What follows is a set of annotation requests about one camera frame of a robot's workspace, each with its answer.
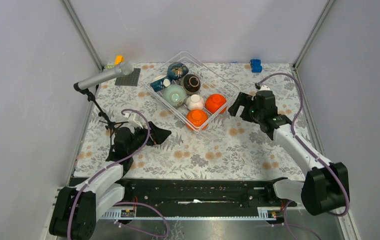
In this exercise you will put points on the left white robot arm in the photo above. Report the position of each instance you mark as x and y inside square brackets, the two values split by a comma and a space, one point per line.
[78, 208]

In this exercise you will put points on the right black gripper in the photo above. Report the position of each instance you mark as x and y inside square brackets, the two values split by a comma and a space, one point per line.
[241, 98]

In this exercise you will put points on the orange bowl white inside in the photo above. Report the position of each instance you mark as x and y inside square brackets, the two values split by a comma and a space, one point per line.
[197, 118]

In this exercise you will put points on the dark blue floral bowl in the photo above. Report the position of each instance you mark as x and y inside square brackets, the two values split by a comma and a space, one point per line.
[177, 70]

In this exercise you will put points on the blue toy brick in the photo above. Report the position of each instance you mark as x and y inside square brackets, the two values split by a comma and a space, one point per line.
[255, 65]

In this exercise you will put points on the silver microphone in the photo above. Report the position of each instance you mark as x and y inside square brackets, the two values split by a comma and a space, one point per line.
[121, 70]

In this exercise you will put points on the white flower-shaped bowl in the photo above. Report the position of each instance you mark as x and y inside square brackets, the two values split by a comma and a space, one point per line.
[195, 102]

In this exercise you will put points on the teal square ceramic cup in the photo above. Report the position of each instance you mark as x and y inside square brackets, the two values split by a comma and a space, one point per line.
[161, 82]

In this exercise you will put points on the white wire dish rack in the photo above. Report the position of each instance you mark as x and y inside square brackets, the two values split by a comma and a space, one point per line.
[211, 83]

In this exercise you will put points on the yellow toy brick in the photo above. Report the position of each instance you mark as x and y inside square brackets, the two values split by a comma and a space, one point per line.
[119, 59]

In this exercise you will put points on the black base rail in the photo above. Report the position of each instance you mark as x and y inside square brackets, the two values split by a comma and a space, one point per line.
[200, 199]

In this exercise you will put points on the black bowl patterned rim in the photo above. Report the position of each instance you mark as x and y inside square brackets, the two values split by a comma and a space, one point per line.
[191, 84]

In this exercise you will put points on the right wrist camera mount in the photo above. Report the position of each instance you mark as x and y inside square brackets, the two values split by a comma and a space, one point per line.
[262, 89]

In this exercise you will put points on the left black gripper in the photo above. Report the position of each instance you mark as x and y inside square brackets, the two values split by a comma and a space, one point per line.
[158, 135]

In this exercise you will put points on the grey lego baseplate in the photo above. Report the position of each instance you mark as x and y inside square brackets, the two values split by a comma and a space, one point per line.
[129, 80]

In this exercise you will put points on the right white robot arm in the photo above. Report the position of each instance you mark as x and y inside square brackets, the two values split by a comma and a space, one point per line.
[326, 184]

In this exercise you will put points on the celadon green ceramic bowl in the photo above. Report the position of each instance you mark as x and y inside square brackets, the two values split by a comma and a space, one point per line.
[175, 95]

